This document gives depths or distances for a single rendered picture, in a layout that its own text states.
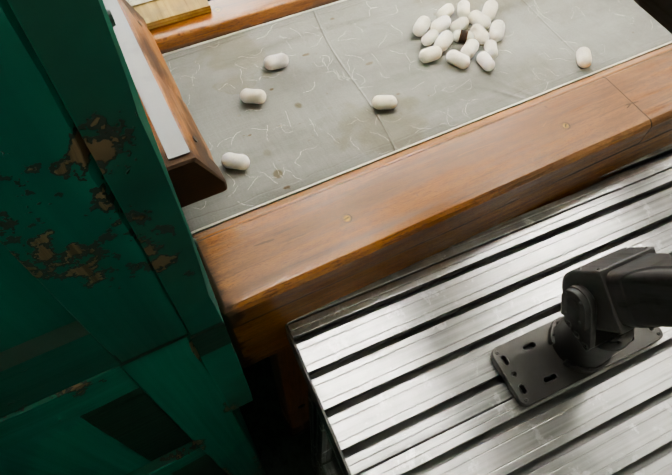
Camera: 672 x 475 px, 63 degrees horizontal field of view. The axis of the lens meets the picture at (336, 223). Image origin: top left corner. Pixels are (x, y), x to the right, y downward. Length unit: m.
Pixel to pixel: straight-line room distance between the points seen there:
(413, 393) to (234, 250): 0.25
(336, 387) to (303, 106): 0.36
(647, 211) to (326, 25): 0.52
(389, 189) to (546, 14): 0.45
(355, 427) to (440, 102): 0.43
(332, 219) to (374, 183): 0.07
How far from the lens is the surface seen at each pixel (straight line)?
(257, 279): 0.58
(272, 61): 0.79
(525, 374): 0.67
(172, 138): 0.57
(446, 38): 0.84
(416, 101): 0.77
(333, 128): 0.72
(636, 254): 0.59
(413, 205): 0.63
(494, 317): 0.69
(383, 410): 0.63
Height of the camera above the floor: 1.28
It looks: 58 degrees down
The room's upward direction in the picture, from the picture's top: 3 degrees clockwise
